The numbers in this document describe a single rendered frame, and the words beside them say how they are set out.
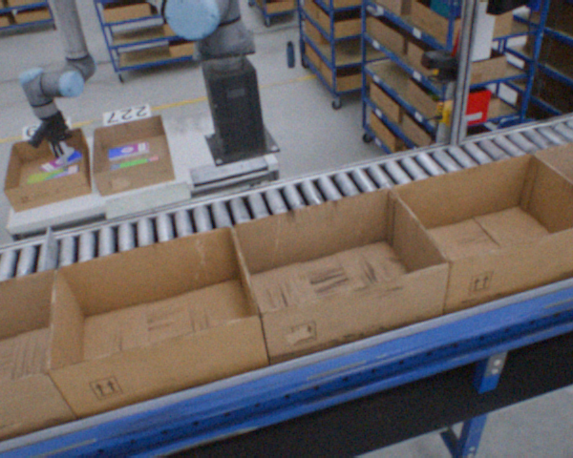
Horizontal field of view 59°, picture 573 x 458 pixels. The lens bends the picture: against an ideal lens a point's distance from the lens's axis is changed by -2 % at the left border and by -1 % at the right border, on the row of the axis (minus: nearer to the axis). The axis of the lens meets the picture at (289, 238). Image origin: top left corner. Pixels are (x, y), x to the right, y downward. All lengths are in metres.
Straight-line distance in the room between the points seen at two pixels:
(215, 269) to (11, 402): 0.51
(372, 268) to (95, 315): 0.68
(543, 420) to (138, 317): 1.51
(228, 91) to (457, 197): 0.93
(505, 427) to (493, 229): 0.91
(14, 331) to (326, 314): 0.74
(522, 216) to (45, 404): 1.21
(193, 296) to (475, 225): 0.75
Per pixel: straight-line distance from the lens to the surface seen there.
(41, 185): 2.02
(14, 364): 1.30
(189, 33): 1.69
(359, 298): 1.02
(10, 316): 1.33
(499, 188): 1.45
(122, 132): 2.29
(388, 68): 3.29
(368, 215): 1.28
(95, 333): 1.27
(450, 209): 1.40
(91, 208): 1.96
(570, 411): 2.21
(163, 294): 1.28
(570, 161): 1.56
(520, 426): 2.12
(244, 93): 1.94
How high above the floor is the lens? 1.76
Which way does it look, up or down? 39 degrees down
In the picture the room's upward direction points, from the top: 7 degrees counter-clockwise
